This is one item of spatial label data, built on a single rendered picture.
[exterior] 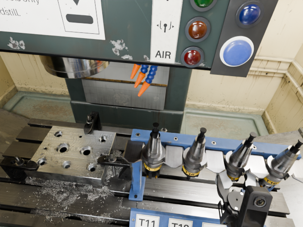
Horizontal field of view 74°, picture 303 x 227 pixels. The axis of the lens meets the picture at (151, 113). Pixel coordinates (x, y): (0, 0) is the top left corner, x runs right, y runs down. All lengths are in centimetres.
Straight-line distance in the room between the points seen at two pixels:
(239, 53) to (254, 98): 144
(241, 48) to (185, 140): 38
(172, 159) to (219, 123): 112
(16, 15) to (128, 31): 13
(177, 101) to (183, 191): 51
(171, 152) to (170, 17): 40
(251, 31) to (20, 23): 26
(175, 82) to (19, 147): 81
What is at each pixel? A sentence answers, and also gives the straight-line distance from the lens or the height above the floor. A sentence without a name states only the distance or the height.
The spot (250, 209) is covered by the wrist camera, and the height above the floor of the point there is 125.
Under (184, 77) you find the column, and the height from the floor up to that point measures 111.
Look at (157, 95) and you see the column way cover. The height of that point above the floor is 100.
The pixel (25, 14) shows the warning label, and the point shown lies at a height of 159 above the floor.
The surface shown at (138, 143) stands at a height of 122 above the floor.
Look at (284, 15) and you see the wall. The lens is 144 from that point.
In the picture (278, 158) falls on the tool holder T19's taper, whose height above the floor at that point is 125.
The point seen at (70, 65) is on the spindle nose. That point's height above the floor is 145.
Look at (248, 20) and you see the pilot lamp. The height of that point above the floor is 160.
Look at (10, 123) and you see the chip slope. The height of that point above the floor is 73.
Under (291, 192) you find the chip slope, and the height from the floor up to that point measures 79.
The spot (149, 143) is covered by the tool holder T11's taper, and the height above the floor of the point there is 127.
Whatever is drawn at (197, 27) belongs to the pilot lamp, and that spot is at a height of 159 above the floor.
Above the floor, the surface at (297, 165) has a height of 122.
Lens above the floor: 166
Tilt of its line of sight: 42 degrees down
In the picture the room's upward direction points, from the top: 3 degrees clockwise
